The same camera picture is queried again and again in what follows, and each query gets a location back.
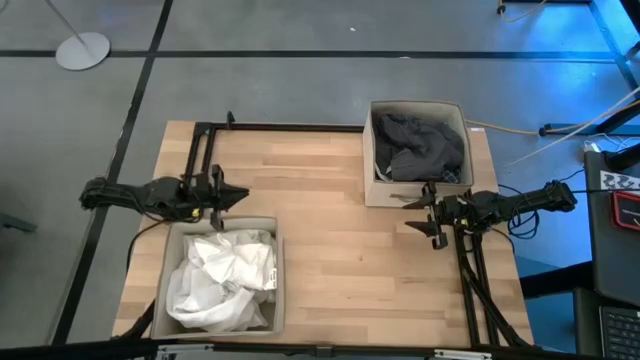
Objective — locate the beige fabric storage bin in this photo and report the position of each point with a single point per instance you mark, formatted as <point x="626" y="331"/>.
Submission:
<point x="165" y="280"/>
<point x="415" y="195"/>

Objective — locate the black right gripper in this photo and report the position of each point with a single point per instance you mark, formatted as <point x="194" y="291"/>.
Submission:
<point x="452" y="210"/>

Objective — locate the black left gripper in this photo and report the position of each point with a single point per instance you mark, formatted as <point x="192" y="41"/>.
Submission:
<point x="200" y="197"/>

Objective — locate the white power strip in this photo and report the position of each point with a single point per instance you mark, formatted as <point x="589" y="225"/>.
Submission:
<point x="591" y="147"/>

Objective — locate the grey round-base stand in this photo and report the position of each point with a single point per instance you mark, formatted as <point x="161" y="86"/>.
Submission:
<point x="82" y="50"/>

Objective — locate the black support beam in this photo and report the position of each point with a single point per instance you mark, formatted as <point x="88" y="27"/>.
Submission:
<point x="555" y="280"/>

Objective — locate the red and black device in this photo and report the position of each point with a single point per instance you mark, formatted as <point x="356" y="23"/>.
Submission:
<point x="627" y="210"/>

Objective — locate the black-white marker card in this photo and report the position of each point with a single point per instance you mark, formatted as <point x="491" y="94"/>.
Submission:
<point x="620" y="181"/>

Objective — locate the large white garment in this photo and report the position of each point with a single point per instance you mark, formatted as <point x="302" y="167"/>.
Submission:
<point x="220" y="280"/>

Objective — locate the black laptop keyboard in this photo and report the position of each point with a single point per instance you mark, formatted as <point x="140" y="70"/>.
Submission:
<point x="622" y="332"/>

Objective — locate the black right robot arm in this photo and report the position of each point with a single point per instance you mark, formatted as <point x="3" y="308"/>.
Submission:
<point x="520" y="200"/>

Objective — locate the small white garment dark trim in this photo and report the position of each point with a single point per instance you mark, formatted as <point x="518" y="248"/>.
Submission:
<point x="382" y="175"/>

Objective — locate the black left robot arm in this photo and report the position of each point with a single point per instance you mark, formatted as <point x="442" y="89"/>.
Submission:
<point x="150" y="192"/>

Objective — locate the black side desk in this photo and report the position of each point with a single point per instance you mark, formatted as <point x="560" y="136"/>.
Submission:
<point x="615" y="260"/>

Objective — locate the black floor stand leg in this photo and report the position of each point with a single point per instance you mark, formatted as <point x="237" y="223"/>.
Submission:
<point x="590" y="125"/>

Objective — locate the grey furniture foot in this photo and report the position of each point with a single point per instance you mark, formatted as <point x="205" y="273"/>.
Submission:
<point x="17" y="223"/>

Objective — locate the dark grey garment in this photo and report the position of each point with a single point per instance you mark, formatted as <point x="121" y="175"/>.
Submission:
<point x="420" y="150"/>

